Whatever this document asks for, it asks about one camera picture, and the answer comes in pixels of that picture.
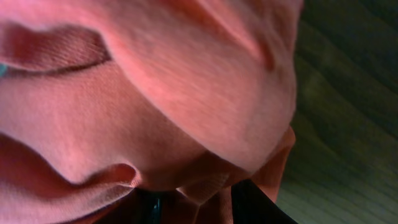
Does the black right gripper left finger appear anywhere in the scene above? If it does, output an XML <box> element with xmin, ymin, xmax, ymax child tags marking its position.
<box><xmin>95</xmin><ymin>189</ymin><xmax>164</xmax><ymax>224</ymax></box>

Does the orange red t-shirt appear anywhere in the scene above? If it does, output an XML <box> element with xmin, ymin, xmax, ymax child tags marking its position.
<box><xmin>1</xmin><ymin>0</ymin><xmax>303</xmax><ymax>223</ymax></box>

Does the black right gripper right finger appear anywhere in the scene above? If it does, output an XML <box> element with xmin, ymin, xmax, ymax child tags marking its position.
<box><xmin>231</xmin><ymin>179</ymin><xmax>298</xmax><ymax>224</ymax></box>

